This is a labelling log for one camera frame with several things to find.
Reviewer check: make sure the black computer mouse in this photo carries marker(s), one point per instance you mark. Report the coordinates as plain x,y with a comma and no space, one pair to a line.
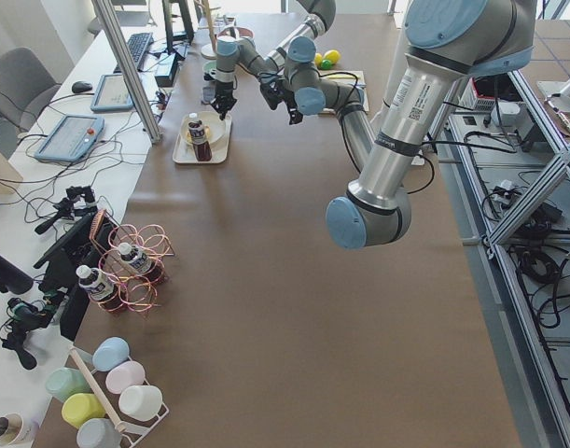
81,87

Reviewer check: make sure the yellow cup on rack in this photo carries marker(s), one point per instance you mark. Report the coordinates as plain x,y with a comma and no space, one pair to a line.
80,408

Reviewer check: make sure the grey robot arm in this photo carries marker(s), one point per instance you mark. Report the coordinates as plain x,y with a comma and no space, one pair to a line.
445,41
288,75

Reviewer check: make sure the yellow lemon upper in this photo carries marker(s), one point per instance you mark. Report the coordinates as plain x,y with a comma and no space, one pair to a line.
318,59

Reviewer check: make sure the grey office chair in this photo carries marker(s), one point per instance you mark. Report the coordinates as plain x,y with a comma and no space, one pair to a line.
26,87

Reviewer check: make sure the grey cup on rack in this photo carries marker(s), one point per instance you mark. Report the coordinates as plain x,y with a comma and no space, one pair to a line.
98,433

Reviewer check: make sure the mint green bowl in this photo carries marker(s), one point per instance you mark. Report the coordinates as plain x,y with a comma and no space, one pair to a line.
209,70

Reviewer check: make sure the teach pendant tablet near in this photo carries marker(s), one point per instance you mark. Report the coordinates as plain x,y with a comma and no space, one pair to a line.
71,139

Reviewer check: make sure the paper cup with metal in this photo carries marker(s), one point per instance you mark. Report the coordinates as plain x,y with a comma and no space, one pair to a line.
15,429

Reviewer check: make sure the tea bottle on tray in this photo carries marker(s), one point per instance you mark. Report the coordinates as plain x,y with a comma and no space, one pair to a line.
199,141

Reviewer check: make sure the black keyboard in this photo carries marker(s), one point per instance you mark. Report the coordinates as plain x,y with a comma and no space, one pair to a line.
138,45

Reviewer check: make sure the bamboo cutting board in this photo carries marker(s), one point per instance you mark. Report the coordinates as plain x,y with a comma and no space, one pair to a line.
343,86

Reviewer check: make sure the aluminium frame post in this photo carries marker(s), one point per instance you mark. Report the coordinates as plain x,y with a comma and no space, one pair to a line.
109,21

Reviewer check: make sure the tea bottle in rack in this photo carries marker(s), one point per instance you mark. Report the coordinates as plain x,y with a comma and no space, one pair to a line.
100,288
135,258

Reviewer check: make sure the green lime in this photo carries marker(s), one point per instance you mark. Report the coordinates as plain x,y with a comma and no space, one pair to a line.
325,65

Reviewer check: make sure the wooden cup rack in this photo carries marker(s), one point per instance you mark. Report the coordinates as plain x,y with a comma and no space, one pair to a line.
132,431

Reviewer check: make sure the blue cup on rack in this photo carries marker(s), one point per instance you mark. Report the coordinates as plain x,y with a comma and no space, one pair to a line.
110,353

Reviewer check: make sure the yellow lemon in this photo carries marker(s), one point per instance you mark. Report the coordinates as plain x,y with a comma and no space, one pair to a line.
318,59
332,57

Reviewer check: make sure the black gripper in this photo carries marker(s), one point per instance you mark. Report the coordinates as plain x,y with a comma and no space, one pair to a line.
288,100
224,90

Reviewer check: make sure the grey folded cloth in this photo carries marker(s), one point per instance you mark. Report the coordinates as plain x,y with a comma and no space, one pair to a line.
208,94

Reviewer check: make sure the white cup on rack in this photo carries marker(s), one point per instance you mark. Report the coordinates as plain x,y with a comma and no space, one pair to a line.
141,402

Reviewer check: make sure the teach pendant tablet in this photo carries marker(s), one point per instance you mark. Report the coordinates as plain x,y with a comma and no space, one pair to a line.
71,139
111,95

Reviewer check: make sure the copper wire bottle rack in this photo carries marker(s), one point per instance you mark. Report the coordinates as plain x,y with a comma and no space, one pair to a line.
137,294

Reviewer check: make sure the teach pendant tablet far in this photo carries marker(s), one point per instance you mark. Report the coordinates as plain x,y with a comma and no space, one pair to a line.
111,95

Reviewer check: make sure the pink cup on rack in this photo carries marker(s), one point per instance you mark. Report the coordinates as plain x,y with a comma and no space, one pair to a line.
125,375

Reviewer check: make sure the white round plate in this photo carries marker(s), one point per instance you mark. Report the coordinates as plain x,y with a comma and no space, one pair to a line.
214,126

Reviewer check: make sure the cream rabbit tray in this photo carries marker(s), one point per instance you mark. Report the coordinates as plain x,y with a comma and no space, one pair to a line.
184,154

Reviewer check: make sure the yellow lemon lower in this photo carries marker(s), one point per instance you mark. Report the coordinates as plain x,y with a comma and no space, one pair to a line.
332,57

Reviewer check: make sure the pink bowl of ice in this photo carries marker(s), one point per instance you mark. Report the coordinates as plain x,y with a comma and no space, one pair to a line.
232,33

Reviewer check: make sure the green cup on rack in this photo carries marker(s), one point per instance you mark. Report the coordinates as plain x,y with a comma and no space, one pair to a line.
66,382

